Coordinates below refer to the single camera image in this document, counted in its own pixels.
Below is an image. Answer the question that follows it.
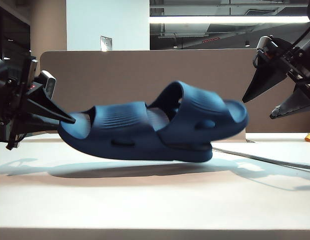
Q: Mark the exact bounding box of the long ceiling light strip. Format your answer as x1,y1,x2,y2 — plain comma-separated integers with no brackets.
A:
149,15,310,25

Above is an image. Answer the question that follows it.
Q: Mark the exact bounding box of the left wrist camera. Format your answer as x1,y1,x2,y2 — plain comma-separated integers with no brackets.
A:
40,70,57,99

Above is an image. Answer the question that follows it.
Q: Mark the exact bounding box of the white cable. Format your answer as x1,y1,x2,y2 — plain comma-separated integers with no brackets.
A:
213,146,310,171

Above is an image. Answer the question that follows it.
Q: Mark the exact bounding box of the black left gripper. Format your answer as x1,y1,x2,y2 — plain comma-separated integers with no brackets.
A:
0,55,76,151

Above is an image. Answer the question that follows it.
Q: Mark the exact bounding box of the silver metal wall plate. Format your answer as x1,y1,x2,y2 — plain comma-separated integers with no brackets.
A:
100,36,113,53

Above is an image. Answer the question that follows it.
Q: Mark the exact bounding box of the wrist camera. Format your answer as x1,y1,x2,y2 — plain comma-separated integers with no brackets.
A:
40,70,57,99
255,35,273,55

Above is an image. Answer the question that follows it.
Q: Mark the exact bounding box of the beige cable tray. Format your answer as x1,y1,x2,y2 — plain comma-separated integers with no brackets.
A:
214,126,256,145

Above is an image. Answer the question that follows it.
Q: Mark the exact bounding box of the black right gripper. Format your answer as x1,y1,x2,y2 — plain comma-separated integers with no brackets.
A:
241,37,310,120

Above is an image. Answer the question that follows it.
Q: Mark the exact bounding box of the blue rubber slipper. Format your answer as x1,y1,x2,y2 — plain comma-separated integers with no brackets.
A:
56,101,213,163
146,80,250,151

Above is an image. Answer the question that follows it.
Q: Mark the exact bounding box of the brown desk partition panel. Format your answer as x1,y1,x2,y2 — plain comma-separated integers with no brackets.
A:
40,49,310,138

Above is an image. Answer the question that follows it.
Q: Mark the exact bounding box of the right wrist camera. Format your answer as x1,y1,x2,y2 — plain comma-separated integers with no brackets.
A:
255,35,273,55

